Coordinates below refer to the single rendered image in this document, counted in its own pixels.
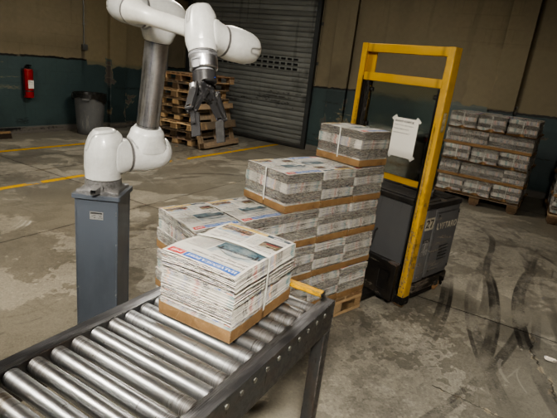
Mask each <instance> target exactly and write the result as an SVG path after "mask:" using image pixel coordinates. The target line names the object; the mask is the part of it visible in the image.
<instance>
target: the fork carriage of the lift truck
mask: <svg viewBox="0 0 557 418"><path fill-rule="evenodd" d="M367 261H368V262H367V267H366V272H365V278H364V283H363V287H364V286H365V287H367V288H369V289H372V290H374V294H376V295H378V296H379V297H381V298H382V299H385V300H387V301H389V302H390V300H393V297H394V293H395V286H396V281H397V277H398V273H399V269H400V264H399V263H397V262H395V261H393V260H390V259H388V258H386V257H384V256H382V255H379V254H377V253H375V252H373V251H371V250H370V251H369V258H368V260H367Z"/></svg>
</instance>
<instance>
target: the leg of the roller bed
mask: <svg viewBox="0 0 557 418"><path fill-rule="evenodd" d="M329 333H330V329H329V330H328V331H327V332H326V333H325V334H324V335H323V336H322V337H321V338H320V339H319V340H318V341H317V342H316V343H315V344H314V345H313V346H312V347H311V350H310V355H309V361H308V371H307V376H306V382H305V387H304V393H303V404H302V409H301V415H300V418H316V413H317V403H318V398H319V393H320V388H321V383H322V374H323V368H324V363H325V358H326V353H327V344H328V338H329Z"/></svg>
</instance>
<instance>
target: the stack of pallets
mask: <svg viewBox="0 0 557 418"><path fill-rule="evenodd" d="M171 74H173V75H176V78H172V77H171ZM190 77H191V79H190ZM216 78H217V83H216V85H221V90H216V85H215V86H214V89H215V91H220V97H221V100H222V103H223V104H228V102H229V99H226V97H225V96H226V91H229V86H230V85H233V84H234V81H235V78H234V77H228V76H223V75H216ZM221 78H222V79H226V83H221ZM167 82H172V85H168V84H167ZM190 82H193V80H192V73H191V72H183V71H171V70H166V75H165V81H164V89H163V96H162V109H161V116H160V124H159V127H160V128H161V129H162V131H163V132H164V136H165V138H166V139H167V140H169V139H171V140H172V143H176V144H178V143H187V146H188V147H194V146H197V143H196V141H197V139H196V137H192V136H191V116H190V114H187V113H186V110H185V105H186V99H187V96H188V92H189V89H190ZM166 90H170V91H171V93H166ZM167 98H169V99H172V100H167ZM168 106H172V108H168ZM168 114H174V115H168ZM165 121H167V122H170V123H165ZM165 129H169V130H165ZM167 137H170V138H167Z"/></svg>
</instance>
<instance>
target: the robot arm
mask: <svg viewBox="0 0 557 418"><path fill-rule="evenodd" d="M106 6H107V7H106V8H107V10H108V12H109V14H110V15H111V16H112V17H113V18H114V19H116V20H118V21H120V22H123V23H126V24H129V25H132V26H135V27H141V31H142V35H143V39H145V41H144V49H143V65H142V74H141V83H140V91H139V100H138V116H137V123H136V124H135V125H134V126H133V127H132V128H131V129H130V131H129V133H128V136H127V138H123V137H122V134H121V133H120V132H119V131H118V130H116V129H114V128H110V127H99V128H95V129H92V131H91V132H90V133H89V135H88V137H87V139H86V142H85V150H84V170H85V184H84V185H83V186H82V187H79V188H76V192H77V193H89V194H90V195H92V196H96V195H105V196H111V197H118V196H119V194H120V193H121V192H122V191H123V190H124V189H126V188H128V187H129V184H128V183H124V182H122V174H123V173H126V172H144V171H151V170H155V169H158V168H161V167H163V166H165V165H167V164H168V163H169V162H170V160H171V158H172V146H171V144H170V143H169V141H168V140H167V139H166V138H165V136H164V132H163V131H162V129H161V128H160V127H159V124H160V116H161V109H162V96H163V89H164V81H165V75H166V69H167V55H168V48H169V45H170V44H172V42H173V40H174V38H175V36H176V34H177V35H180V36H184V37H185V42H186V48H187V50H188V58H189V66H190V72H191V73H192V80H193V82H190V89H189V92H188V96H187V99H186V105H185V110H186V113H187V114H190V116H191V136H192V137H196V136H201V120H200V112H197V111H198V109H199V108H200V106H201V103H202V101H205V102H206V103H207V104H208V105H209V106H210V107H211V110H212V112H213V115H214V116H215V118H216V121H217V122H215V123H216V142H217V143H224V142H225V125H224V122H225V121H227V120H228V119H227V116H226V113H225V108H224V105H223V103H222V100H221V97H220V91H215V89H214V86H215V85H216V83H217V78H216V72H217V71H218V59H217V57H220V58H221V59H223V60H226V61H231V62H235V63H239V64H250V63H253V62H256V61H257V59H258V58H259V56H260V54H261V43H260V41H259V39H258V38H257V37H256V36H255V35H254V34H252V33H251V32H247V31H246V30H243V29H241V28H239V27H235V26H231V25H227V26H226V25H224V24H223V23H221V22H220V21H219V20H217V19H216V14H215V12H214V10H213V9H212V7H211V5H209V4H208V3H204V2H197V3H193V4H192V5H191V6H190V7H189V8H188V9H187V10H186V11H185V9H184V8H183V7H182V6H181V5H180V4H179V3H177V2H175V1H173V0H107V1H106Z"/></svg>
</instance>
